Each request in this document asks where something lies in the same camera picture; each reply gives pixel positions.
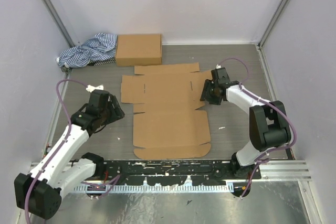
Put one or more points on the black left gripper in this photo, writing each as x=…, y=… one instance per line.
x=117, y=113

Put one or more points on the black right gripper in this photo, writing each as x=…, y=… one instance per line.
x=206, y=95

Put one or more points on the brown cardboard box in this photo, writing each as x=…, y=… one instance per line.
x=168, y=121
x=139, y=50

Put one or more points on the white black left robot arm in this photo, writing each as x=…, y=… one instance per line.
x=41, y=191

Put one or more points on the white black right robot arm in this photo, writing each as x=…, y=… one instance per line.
x=269, y=128

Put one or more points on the closed brown cardboard box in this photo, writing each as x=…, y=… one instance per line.
x=139, y=50

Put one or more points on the blue white striped cloth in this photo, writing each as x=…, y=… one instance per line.
x=98, y=50

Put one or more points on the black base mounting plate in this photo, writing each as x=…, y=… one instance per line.
x=172, y=172

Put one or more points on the white slotted cable duct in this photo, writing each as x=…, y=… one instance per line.
x=186, y=188

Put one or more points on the aluminium front frame rail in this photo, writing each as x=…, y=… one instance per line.
x=281, y=170

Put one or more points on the right aluminium corner post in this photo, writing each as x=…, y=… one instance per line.
x=279, y=10

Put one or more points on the aluminium corner post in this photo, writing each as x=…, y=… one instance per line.
x=279, y=10
x=59, y=23

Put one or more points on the left aluminium corner post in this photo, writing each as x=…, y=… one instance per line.
x=59, y=23

